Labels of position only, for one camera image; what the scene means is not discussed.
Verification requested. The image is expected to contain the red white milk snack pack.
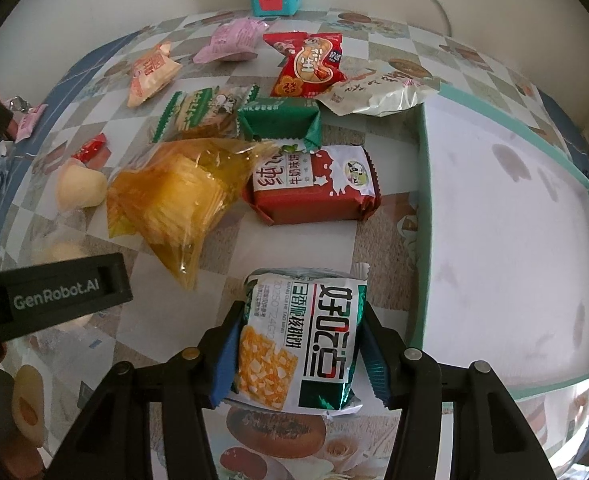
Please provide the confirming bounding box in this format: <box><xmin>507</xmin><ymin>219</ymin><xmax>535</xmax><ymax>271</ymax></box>
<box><xmin>244</xmin><ymin>144</ymin><xmax>381</xmax><ymax>226</ymax></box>

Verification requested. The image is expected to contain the small red candy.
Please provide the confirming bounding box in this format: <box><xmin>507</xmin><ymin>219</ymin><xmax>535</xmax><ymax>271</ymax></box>
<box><xmin>72</xmin><ymin>132</ymin><xmax>107</xmax><ymax>164</ymax></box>

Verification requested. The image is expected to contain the round bread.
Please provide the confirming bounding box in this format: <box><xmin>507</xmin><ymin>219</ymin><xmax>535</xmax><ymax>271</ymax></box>
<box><xmin>34</xmin><ymin>238</ymin><xmax>100</xmax><ymax>331</ymax></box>

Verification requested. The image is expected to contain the patterned tablecloth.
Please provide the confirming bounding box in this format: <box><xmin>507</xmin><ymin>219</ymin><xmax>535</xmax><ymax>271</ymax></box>
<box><xmin>0</xmin><ymin>10</ymin><xmax>589</xmax><ymax>479</ymax></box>

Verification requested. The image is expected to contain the teal-rimmed cardboard tray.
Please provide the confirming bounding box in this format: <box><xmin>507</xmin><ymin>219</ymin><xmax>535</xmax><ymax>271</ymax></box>
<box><xmin>409</xmin><ymin>86</ymin><xmax>589</xmax><ymax>398</ymax></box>

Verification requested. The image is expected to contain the green rice cracker packet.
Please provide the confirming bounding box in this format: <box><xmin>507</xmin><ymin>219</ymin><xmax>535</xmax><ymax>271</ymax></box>
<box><xmin>151</xmin><ymin>84</ymin><xmax>260</xmax><ymax>143</ymax></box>

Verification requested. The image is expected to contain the crumpled silver wrapper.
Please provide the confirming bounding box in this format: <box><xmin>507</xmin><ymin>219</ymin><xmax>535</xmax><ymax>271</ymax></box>
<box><xmin>6</xmin><ymin>96</ymin><xmax>32</xmax><ymax>114</ymax></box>

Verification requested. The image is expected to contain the small yellow cake piece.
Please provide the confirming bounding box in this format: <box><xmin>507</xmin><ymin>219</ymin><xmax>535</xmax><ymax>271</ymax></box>
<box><xmin>56</xmin><ymin>158</ymin><xmax>108</xmax><ymax>212</ymax></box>

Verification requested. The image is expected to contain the orange egg roll packet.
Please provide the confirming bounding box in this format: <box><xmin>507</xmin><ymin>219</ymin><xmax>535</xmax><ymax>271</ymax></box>
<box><xmin>127</xmin><ymin>42</ymin><xmax>182</xmax><ymax>108</ymax></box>

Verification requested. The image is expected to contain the beige foil snack bag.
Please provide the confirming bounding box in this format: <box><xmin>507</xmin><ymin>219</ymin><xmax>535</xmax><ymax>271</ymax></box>
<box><xmin>315</xmin><ymin>61</ymin><xmax>440</xmax><ymax>117</ymax></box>

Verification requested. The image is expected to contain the green white cracker packet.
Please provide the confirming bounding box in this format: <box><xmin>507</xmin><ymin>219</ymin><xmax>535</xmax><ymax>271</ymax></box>
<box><xmin>229</xmin><ymin>262</ymin><xmax>369</xmax><ymax>417</ymax></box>

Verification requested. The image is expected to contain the red peanut snack bag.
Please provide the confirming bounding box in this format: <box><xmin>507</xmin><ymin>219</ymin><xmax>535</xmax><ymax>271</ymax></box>
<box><xmin>263</xmin><ymin>32</ymin><xmax>347</xmax><ymax>99</ymax></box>

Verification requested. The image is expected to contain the dark green snack packet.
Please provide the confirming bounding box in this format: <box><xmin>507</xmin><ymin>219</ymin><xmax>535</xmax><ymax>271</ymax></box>
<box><xmin>237</xmin><ymin>98</ymin><xmax>323</xmax><ymax>153</ymax></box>

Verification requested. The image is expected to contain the pink snack packet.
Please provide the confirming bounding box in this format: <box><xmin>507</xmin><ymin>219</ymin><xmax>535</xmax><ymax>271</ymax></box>
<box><xmin>192</xmin><ymin>18</ymin><xmax>270</xmax><ymax>65</ymax></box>

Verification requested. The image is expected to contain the small pink wafer packet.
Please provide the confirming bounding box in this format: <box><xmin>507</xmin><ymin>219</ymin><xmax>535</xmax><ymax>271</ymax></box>
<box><xmin>14</xmin><ymin>103</ymin><xmax>48</xmax><ymax>143</ymax></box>

